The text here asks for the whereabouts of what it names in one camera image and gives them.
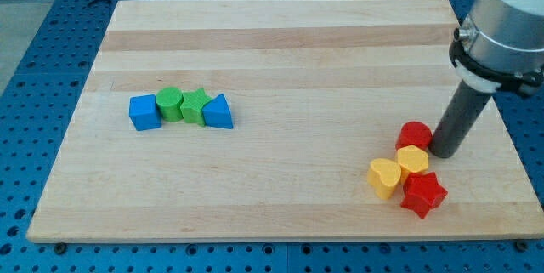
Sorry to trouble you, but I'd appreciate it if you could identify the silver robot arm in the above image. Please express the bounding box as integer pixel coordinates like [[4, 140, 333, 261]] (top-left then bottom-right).
[[450, 0, 543, 96]]

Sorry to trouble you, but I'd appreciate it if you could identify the blue triangle block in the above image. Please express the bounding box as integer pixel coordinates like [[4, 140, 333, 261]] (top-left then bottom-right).
[[202, 94, 234, 129]]

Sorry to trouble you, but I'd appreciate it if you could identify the green star block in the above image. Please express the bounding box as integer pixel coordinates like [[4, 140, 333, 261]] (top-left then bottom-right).
[[180, 88, 212, 127]]

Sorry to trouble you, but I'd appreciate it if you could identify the red star block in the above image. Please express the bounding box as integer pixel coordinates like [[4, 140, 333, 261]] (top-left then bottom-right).
[[400, 172, 448, 219]]

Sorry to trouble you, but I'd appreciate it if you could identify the wooden board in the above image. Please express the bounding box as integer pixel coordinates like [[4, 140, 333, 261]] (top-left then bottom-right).
[[26, 0, 543, 243]]

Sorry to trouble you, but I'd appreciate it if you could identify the green cylinder block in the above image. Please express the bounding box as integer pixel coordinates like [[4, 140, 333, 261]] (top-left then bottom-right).
[[156, 87, 184, 122]]

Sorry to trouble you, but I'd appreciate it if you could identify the yellow heart block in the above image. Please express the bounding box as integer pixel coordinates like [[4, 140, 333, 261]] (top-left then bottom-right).
[[366, 158, 402, 200]]

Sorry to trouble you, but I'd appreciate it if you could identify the blue cube block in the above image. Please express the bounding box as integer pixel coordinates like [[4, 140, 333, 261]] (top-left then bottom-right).
[[128, 94, 162, 131]]

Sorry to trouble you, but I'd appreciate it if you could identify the red cylinder block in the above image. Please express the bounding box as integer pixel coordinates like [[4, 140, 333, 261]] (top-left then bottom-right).
[[395, 121, 433, 151]]

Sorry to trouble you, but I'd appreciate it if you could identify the yellow hexagon block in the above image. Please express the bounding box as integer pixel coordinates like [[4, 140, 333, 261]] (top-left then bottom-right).
[[395, 145, 429, 184]]

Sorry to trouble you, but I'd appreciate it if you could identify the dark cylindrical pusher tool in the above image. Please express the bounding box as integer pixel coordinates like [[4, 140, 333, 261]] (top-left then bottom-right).
[[428, 82, 491, 158]]

